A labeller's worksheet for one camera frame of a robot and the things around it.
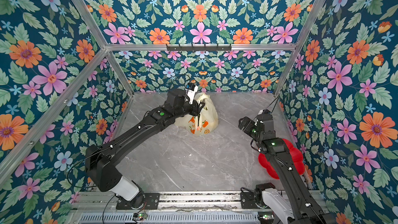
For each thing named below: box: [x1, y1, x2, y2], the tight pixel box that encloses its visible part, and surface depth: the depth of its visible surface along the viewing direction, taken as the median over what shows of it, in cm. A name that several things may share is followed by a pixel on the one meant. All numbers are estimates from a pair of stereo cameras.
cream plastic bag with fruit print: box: [174, 92, 219, 136], surface depth 85 cm
